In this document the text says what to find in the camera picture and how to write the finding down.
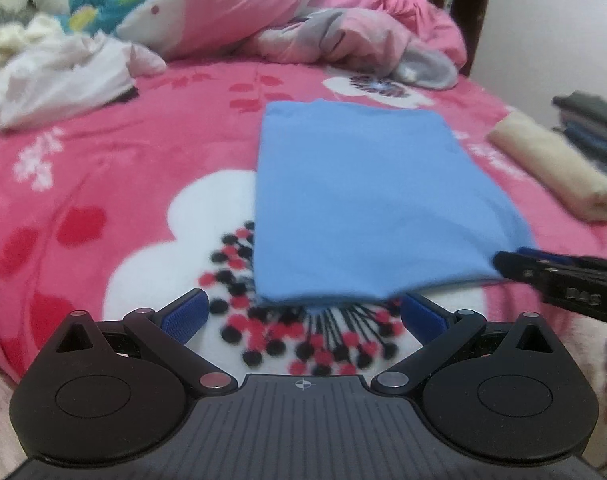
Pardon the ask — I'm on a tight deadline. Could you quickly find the light blue t-shirt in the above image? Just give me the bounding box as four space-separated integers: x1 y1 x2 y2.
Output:
253 101 535 304

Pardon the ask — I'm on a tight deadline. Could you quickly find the stack of dark folded clothes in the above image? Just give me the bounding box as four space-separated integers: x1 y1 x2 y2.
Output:
552 91 607 174

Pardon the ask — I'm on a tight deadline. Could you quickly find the folded beige garment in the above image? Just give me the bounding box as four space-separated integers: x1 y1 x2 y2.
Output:
488 110 607 222

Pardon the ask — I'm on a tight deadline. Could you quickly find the pink floral fleece blanket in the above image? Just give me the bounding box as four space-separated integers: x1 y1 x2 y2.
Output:
0 61 607 379

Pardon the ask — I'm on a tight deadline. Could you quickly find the black garment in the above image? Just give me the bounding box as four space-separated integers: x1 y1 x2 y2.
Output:
105 86 140 107

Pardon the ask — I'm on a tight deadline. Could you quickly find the white crumpled sheet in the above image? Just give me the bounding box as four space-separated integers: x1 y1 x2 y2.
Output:
0 32 166 130

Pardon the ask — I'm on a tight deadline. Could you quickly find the pink grey white duvet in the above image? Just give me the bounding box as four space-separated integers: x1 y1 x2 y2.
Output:
116 0 467 90

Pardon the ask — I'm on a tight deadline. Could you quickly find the cream fleece cloth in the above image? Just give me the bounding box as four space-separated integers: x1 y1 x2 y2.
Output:
0 8 64 69

